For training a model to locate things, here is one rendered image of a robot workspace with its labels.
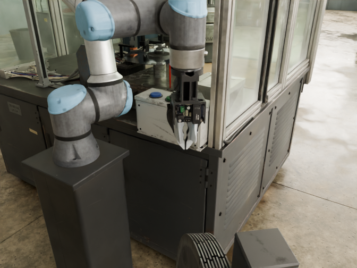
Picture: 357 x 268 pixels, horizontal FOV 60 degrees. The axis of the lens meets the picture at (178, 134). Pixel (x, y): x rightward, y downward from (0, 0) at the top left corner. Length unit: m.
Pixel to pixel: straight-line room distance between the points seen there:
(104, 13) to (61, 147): 0.52
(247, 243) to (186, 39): 0.40
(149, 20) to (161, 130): 0.53
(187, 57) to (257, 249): 0.40
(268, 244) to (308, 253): 1.45
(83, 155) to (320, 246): 1.36
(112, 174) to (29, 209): 1.15
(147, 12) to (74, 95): 0.39
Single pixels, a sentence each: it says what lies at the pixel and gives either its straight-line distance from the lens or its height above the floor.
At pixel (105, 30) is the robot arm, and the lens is 0.65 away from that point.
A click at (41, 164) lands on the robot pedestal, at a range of 1.10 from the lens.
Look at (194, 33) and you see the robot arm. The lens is 0.64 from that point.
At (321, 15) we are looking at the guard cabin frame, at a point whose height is 1.06.
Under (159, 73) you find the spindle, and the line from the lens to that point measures 1.51.
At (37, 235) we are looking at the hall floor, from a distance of 1.98.
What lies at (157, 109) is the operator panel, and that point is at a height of 0.86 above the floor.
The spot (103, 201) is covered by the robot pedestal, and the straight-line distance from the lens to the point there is 1.11.
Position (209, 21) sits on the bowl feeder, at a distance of 2.10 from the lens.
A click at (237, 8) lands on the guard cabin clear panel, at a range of 1.07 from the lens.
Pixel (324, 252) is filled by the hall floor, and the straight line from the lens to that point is 1.90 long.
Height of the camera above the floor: 1.29
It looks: 27 degrees down
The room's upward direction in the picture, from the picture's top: straight up
